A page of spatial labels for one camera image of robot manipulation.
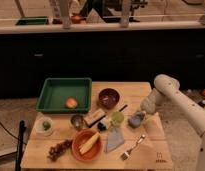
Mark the metal fork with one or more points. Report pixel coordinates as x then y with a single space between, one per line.
128 152

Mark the red bowl on counter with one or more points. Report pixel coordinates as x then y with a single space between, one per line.
76 19

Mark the black handled utensil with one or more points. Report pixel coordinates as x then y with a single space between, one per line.
105 123

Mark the blue sponge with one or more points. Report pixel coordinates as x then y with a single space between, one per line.
135 120

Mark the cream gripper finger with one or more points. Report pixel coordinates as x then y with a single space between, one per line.
149 117

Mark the green tray on counter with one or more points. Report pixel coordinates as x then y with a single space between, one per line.
41 20

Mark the black stand left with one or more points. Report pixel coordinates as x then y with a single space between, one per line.
20 143

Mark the red apple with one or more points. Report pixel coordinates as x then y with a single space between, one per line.
71 103

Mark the yellow corn cob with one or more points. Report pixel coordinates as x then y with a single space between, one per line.
89 143

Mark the orange bowl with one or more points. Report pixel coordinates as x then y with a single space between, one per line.
79 139

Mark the bunch of dark grapes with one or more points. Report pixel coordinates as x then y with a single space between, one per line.
59 149

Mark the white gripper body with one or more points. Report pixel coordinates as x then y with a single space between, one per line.
152 101

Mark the grey folded cloth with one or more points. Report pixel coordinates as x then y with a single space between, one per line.
114 140

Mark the dark purple bowl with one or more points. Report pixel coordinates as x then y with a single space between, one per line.
108 98

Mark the small metal cup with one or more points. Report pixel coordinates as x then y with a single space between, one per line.
77 121

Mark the green plastic tray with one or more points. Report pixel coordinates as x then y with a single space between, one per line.
56 91

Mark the wooden block brush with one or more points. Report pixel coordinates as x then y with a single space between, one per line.
92 118

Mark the green plastic cup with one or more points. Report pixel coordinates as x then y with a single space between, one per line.
117 118

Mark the clear container with lime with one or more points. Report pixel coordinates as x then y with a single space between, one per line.
44 126

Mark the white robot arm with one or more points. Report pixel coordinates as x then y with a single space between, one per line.
166 86

